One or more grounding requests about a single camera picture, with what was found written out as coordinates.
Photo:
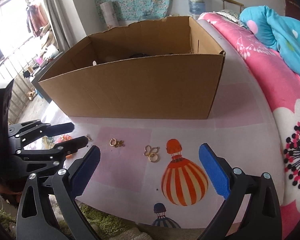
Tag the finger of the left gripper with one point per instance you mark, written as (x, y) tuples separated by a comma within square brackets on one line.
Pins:
[(27, 132), (36, 159)]

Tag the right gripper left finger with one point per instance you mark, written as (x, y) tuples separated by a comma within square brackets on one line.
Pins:
[(36, 219)]

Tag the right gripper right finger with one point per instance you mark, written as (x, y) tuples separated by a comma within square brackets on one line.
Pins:
[(250, 209)]

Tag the silver abacus charm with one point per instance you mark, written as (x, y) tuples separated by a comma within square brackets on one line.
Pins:
[(88, 137)]

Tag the bronze butterfly charm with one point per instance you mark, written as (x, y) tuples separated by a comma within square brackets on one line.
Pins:
[(116, 143)]

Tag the gold butterfly outline charm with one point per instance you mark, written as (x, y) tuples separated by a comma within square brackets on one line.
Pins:
[(149, 150)]

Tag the pink strap smartwatch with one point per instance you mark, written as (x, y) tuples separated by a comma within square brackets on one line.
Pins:
[(138, 55)]

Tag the green fluffy cloth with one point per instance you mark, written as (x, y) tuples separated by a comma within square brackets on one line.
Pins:
[(90, 219)]

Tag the white fluffy blanket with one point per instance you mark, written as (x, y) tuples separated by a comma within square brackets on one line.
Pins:
[(135, 234)]

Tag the grey curtain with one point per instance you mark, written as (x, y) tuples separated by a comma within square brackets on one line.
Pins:
[(64, 20)]

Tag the pink floral blanket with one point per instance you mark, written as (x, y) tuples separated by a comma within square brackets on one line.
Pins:
[(281, 88)]

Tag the rolled floral paper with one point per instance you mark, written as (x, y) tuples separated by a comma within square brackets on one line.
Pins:
[(109, 15)]

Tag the brown cardboard box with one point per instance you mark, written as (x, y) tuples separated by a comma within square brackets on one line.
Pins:
[(95, 78)]

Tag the blue patterned quilt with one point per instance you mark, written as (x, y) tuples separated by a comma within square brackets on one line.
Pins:
[(279, 33)]

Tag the blue water jug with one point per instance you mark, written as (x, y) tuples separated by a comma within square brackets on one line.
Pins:
[(196, 7)]

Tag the wooden chair frame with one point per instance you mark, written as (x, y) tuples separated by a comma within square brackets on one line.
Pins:
[(232, 5)]

